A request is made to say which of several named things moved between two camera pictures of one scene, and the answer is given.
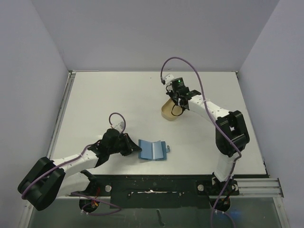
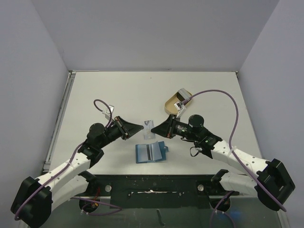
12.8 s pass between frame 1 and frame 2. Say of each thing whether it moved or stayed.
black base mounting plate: stayed
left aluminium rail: stayed
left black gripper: moved
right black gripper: moved
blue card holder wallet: moved
